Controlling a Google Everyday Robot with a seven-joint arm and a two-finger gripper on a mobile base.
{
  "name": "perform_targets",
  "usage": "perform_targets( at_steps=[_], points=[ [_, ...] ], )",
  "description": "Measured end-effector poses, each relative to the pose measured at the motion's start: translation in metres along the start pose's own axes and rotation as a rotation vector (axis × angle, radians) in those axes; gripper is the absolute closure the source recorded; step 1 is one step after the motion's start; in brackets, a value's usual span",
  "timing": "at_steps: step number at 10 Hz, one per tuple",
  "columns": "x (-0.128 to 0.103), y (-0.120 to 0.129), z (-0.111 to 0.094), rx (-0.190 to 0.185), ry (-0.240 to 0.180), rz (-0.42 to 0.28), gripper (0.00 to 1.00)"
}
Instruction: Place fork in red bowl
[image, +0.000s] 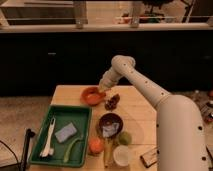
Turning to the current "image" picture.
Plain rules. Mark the dark brown bowl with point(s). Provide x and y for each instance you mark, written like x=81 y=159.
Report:
x=108 y=119

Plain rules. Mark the red bowl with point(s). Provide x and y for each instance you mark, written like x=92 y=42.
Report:
x=91 y=96

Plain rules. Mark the blue sponge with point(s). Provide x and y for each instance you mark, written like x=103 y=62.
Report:
x=64 y=133

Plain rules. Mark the dark red crumpled object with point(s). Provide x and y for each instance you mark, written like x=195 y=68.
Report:
x=111 y=104

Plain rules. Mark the yellow banana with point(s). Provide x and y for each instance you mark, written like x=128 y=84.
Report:
x=108 y=146

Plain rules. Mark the black stand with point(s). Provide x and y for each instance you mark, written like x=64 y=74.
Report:
x=28 y=135

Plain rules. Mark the brown box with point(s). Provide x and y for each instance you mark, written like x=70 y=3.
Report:
x=149 y=158

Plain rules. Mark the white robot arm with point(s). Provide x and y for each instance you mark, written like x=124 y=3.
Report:
x=180 y=133

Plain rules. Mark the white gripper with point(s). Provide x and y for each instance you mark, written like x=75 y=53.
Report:
x=110 y=79

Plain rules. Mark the crumpled silver wrapper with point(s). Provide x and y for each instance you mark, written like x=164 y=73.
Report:
x=110 y=130

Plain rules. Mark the green lime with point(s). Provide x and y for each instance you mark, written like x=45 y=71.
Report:
x=125 y=138

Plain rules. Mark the green plastic tray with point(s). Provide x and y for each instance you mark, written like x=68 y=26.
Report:
x=81 y=117

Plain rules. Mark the orange fruit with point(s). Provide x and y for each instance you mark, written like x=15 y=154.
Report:
x=96 y=145

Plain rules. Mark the clear plastic cup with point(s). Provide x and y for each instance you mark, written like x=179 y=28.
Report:
x=122 y=155

